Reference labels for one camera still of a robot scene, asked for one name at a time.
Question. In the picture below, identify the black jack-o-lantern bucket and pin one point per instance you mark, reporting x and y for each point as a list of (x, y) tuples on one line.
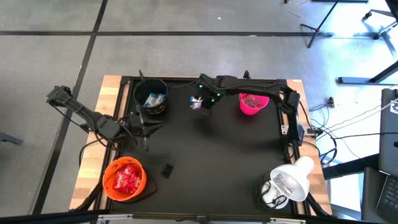
[(141, 88)]

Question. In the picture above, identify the black tripod stand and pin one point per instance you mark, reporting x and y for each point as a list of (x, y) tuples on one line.
[(316, 30)]

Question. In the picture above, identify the office chair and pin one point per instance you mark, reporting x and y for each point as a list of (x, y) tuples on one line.
[(377, 36)]

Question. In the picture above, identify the black keyboard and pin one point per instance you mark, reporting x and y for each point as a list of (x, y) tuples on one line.
[(390, 194)]

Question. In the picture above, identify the dark office desk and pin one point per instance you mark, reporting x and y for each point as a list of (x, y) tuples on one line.
[(370, 193)]

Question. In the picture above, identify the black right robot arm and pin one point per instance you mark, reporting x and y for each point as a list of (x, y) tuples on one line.
[(258, 87)]

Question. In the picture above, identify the orange pumpkin bucket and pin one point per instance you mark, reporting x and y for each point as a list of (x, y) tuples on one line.
[(108, 182)]

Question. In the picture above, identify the white desk lamp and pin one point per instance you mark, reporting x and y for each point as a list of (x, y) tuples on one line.
[(292, 183)]

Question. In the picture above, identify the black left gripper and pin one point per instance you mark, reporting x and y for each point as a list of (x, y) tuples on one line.
[(132, 124)]

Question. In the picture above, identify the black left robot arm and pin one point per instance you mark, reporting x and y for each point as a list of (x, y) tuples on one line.
[(84, 113)]

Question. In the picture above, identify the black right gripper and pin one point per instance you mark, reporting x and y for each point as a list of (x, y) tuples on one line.
[(210, 93)]

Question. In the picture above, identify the grey computer monitor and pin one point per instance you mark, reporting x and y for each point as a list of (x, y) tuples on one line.
[(388, 133)]

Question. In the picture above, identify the grey furniture foot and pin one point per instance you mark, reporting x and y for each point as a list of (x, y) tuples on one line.
[(11, 139)]

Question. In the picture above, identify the small black rectangular piece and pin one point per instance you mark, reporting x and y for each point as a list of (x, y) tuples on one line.
[(167, 171)]

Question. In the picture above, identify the black side desk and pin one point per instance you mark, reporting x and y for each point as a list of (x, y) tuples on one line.
[(367, 80)]

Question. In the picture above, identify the black aluminium rig frame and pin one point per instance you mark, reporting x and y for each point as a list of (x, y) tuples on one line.
[(109, 151)]

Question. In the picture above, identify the white blue Hershey's bar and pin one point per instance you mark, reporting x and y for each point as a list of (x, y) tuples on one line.
[(155, 99), (161, 98), (195, 99), (149, 101)]

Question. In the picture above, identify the pink plastic bucket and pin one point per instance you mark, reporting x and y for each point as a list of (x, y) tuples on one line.
[(248, 110)]

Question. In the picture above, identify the small black plug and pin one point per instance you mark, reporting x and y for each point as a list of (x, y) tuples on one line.
[(331, 101)]

